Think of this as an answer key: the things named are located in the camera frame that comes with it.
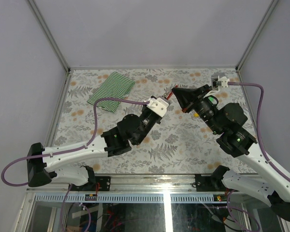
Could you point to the blue slotted cable duct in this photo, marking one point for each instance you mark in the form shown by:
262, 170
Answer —
124, 198

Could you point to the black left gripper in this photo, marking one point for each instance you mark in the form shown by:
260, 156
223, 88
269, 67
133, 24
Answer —
145, 108

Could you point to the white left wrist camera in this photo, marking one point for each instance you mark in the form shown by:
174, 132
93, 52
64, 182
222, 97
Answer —
159, 105

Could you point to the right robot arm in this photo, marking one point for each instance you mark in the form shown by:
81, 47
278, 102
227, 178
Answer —
234, 140

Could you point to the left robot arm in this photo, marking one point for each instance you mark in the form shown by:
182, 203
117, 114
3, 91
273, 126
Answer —
53, 164

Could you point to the aluminium front rail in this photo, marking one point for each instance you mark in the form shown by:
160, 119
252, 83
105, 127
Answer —
156, 183

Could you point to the green white striped cloth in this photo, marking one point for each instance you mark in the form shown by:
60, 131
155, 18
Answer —
115, 86

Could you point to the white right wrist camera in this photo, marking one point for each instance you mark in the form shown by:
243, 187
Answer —
218, 83

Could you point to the red handled carabiner keyring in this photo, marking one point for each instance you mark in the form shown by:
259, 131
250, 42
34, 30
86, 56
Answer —
169, 93

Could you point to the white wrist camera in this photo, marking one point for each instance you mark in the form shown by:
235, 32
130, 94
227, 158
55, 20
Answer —
159, 105
218, 83

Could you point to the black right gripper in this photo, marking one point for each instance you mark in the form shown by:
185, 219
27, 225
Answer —
186, 95

